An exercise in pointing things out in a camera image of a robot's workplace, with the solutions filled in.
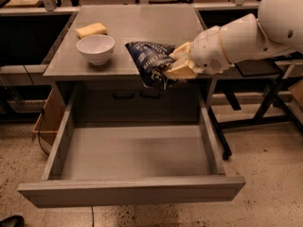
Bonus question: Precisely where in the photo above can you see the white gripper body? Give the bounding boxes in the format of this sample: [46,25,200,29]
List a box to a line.
[189,26,231,75]

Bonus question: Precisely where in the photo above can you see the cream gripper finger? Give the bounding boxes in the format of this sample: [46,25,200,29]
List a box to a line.
[169,42,191,61]
[163,60,200,79]

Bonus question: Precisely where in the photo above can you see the blue Kettle chip bag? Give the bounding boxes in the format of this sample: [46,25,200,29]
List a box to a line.
[125,42,187,91]

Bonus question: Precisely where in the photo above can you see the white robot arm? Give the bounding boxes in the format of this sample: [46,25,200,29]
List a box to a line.
[164,0,303,79]

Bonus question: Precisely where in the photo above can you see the grey cabinet with top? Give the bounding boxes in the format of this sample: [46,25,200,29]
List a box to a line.
[45,5,208,125]

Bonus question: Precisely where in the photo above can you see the open grey top drawer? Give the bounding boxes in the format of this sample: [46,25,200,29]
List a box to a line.
[17,82,247,209]

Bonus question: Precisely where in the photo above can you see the black side table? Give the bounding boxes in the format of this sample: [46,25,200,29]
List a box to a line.
[235,59,303,132]

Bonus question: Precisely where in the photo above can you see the white ceramic bowl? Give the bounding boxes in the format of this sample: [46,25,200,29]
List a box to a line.
[77,34,116,65]

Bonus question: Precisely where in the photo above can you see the yellow sponge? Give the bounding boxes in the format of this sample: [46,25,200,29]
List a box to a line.
[76,23,107,39]

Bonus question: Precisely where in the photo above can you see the black table leg with caster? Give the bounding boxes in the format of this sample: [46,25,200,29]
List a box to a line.
[208,108,232,161]

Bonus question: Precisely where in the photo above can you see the black shoe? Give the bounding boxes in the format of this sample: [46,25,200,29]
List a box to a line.
[0,215,25,227]

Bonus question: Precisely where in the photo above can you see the black drawer handle right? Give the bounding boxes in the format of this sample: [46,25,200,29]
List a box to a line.
[139,89,162,99]

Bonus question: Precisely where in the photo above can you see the black drawer handle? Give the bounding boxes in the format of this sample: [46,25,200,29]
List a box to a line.
[113,90,134,99]
[139,89,162,99]

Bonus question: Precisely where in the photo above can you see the black drawer handle left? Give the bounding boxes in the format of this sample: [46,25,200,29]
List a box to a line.
[113,90,134,99]

